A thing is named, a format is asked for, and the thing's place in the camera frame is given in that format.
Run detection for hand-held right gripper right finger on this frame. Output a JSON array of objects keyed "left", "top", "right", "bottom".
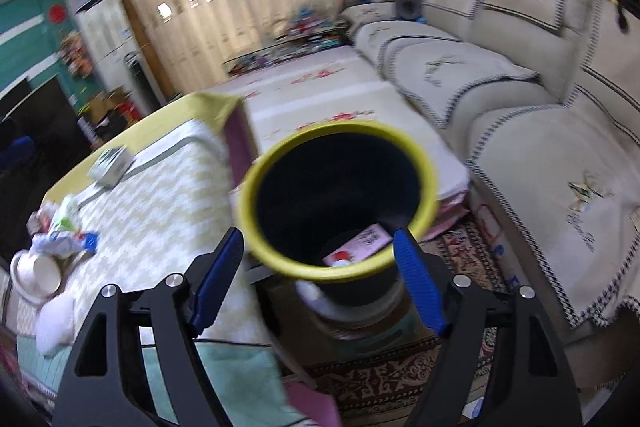
[{"left": 392, "top": 228, "right": 584, "bottom": 427}]

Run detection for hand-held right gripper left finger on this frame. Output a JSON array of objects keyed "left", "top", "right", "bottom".
[{"left": 50, "top": 227, "right": 246, "bottom": 427}]

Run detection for black yellow-rimmed trash bin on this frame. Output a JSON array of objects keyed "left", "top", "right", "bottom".
[{"left": 235, "top": 121, "right": 442, "bottom": 343}]

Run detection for pink packet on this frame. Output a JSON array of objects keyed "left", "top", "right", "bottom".
[{"left": 322, "top": 224, "right": 396, "bottom": 268}]

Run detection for red patterned rug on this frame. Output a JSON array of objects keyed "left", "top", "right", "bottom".
[{"left": 280, "top": 217, "right": 516, "bottom": 427}]

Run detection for teal checked tablecloth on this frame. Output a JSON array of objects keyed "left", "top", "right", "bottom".
[{"left": 142, "top": 339, "right": 306, "bottom": 427}]

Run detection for yellow zigzag tablecloth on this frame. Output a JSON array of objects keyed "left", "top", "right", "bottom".
[{"left": 15, "top": 91, "right": 286, "bottom": 358}]

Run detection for crumpled colourful wrappers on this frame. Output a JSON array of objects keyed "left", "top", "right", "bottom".
[{"left": 27, "top": 197, "right": 98, "bottom": 258}]

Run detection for white crumpled paper towel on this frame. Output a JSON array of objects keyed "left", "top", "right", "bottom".
[{"left": 35, "top": 292, "right": 76, "bottom": 355}]

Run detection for white round bowl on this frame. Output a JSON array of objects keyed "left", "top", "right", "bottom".
[{"left": 10, "top": 249, "right": 63, "bottom": 305}]

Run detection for open cardboard box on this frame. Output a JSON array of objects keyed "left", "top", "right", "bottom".
[{"left": 92, "top": 92, "right": 131, "bottom": 118}]

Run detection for beige sofa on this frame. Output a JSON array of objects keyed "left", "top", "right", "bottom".
[{"left": 345, "top": 0, "right": 640, "bottom": 408}]

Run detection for black tower fan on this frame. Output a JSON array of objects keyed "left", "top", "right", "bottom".
[{"left": 124, "top": 52, "right": 143, "bottom": 105}]

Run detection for black television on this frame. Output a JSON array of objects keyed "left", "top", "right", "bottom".
[{"left": 0, "top": 74, "right": 91, "bottom": 158}]

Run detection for low rack of toys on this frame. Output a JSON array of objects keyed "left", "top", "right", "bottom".
[{"left": 225, "top": 22, "right": 351, "bottom": 72}]

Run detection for artificial flower garland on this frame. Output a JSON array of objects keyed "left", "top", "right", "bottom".
[{"left": 62, "top": 32, "right": 96, "bottom": 78}]

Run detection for white standing air conditioner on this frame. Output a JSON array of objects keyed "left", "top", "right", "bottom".
[{"left": 77, "top": 0, "right": 146, "bottom": 108}]

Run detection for grey round cushion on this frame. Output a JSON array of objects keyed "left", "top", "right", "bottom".
[{"left": 395, "top": 0, "right": 426, "bottom": 22}]

